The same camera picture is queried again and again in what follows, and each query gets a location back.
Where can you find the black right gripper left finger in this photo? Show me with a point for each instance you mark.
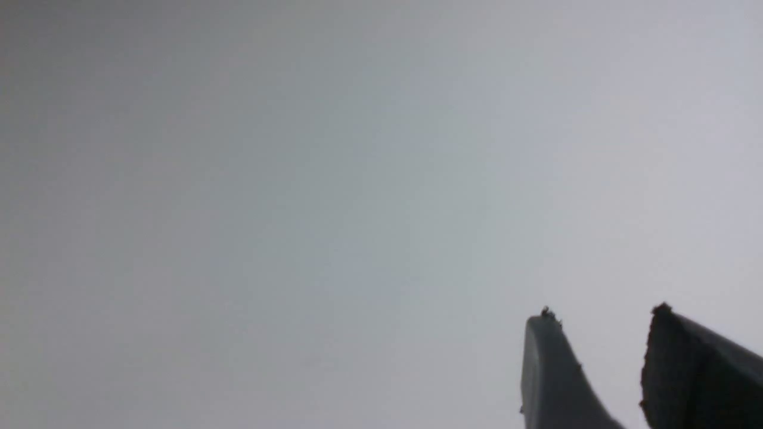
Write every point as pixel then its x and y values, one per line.
pixel 554 389

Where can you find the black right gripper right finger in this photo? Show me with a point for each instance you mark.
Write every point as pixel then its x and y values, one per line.
pixel 693 377

